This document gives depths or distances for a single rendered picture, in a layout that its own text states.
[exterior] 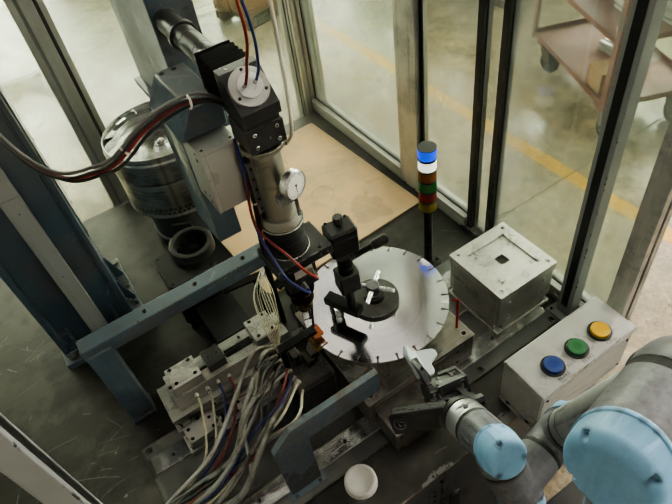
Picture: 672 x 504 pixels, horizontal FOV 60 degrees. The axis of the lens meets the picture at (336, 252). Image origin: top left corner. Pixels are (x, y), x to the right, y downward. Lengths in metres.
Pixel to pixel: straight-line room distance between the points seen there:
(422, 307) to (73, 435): 0.89
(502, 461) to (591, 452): 0.31
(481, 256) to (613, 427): 0.84
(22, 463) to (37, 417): 0.87
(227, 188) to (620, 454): 0.66
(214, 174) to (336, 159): 1.11
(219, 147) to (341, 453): 0.74
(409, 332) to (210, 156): 0.59
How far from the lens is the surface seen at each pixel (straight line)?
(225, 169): 0.95
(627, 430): 0.70
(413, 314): 1.30
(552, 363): 1.30
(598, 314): 1.41
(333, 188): 1.91
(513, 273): 1.45
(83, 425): 1.61
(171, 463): 1.45
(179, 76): 1.02
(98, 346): 1.32
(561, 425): 1.06
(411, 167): 1.84
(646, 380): 0.74
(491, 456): 0.99
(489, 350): 1.48
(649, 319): 2.61
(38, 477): 0.85
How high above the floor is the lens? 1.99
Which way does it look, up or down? 47 degrees down
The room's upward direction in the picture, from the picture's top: 10 degrees counter-clockwise
